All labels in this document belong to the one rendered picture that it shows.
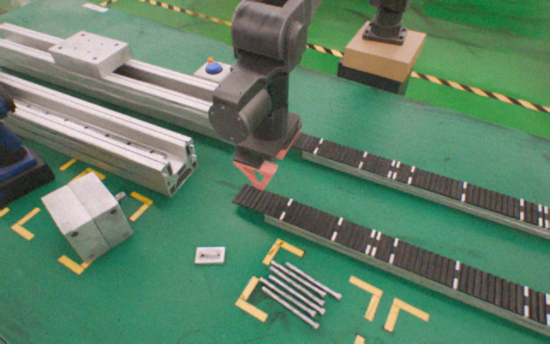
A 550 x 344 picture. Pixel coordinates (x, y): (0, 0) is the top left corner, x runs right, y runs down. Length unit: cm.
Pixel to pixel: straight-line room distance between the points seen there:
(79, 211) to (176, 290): 21
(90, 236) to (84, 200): 6
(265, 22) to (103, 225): 44
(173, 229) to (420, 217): 48
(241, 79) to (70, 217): 39
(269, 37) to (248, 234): 39
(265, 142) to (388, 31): 70
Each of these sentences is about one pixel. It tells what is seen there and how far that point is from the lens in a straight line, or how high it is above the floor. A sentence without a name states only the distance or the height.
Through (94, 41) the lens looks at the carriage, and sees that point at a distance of 108.
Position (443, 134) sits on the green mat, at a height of 78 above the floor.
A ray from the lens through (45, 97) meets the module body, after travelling 100.
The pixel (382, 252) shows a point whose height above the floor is 81.
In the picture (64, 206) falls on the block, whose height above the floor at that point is 87.
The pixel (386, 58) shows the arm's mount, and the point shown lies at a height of 84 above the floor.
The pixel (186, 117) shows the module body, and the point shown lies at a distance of 88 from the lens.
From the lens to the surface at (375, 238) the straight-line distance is 67.
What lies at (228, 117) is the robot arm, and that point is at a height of 110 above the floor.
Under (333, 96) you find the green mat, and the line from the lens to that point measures 100.
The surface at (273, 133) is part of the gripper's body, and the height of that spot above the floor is 102.
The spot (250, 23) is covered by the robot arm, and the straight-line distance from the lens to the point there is 44.
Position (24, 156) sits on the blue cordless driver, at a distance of 87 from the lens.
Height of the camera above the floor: 136
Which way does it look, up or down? 46 degrees down
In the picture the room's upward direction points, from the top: straight up
